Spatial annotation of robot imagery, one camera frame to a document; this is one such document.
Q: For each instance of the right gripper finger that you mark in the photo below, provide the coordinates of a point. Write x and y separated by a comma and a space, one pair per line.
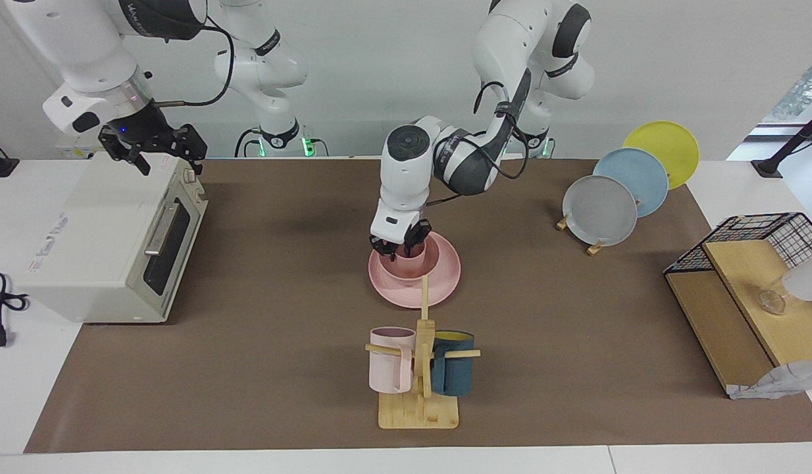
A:
116, 147
191, 145

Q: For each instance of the dark teal mug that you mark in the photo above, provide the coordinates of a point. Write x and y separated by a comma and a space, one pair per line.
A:
453, 372

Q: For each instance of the pale pink mug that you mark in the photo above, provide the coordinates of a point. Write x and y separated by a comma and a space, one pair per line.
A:
389, 368

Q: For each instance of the clear glass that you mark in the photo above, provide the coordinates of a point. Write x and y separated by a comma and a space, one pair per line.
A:
772, 299

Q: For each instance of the light blue plate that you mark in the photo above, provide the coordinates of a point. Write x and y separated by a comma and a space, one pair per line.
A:
643, 178

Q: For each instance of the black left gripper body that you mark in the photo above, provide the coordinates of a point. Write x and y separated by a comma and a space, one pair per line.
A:
416, 232

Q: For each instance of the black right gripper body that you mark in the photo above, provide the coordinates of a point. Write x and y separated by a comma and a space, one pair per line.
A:
141, 128

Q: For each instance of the white plastic box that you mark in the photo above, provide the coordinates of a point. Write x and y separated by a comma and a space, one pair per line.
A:
80, 148

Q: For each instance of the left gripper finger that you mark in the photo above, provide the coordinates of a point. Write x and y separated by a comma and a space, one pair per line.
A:
416, 249
385, 251

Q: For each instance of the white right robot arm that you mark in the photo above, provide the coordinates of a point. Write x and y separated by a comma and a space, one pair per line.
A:
83, 52

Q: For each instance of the black angled stand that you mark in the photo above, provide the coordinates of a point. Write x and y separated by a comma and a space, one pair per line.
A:
781, 155

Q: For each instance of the white toaster oven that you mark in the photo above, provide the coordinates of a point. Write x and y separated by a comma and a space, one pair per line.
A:
97, 243

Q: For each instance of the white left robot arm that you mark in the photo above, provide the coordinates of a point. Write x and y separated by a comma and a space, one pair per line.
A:
406, 171

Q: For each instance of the white patterned paper bag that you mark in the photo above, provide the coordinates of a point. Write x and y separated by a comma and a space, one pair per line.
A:
787, 380

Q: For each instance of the wooden mug tree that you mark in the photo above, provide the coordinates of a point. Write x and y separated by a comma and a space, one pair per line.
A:
419, 415

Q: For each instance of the light pink bowl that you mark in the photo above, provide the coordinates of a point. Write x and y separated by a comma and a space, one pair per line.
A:
427, 266

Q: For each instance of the yellow plate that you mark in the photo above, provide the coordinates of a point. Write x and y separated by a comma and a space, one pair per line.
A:
669, 141

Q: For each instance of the gray plate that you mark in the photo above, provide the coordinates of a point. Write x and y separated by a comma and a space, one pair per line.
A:
600, 210

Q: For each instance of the frosted white container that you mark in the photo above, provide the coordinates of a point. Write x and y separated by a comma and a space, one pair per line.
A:
807, 280

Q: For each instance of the light pink plate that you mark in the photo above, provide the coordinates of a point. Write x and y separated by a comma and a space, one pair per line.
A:
445, 276

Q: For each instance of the wooden plate rack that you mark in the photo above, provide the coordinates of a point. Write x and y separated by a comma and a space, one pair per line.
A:
595, 247

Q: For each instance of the brown table mat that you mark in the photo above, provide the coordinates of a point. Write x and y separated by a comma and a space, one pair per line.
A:
281, 395

